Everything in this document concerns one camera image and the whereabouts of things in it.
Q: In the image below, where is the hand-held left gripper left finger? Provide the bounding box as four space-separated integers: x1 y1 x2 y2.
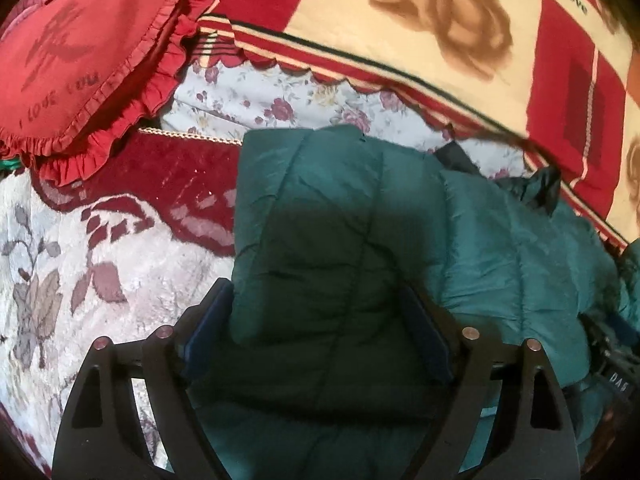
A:
50 277 236 480

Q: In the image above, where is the pale floral bed sheet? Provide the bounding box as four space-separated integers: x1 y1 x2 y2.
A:
160 57 536 181

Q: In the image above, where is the red checkered rose quilt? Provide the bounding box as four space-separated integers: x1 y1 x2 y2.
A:
197 0 640 256

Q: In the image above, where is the red heart-shaped frilled pillow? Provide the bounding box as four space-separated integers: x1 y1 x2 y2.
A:
0 0 221 187

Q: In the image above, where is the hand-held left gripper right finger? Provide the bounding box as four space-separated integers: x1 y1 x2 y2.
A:
400 285 583 480

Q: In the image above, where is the green puffer jacket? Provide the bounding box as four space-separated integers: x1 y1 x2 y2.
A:
172 125 640 480

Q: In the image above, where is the red and white floral blanket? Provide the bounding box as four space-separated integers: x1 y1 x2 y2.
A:
0 127 246 480

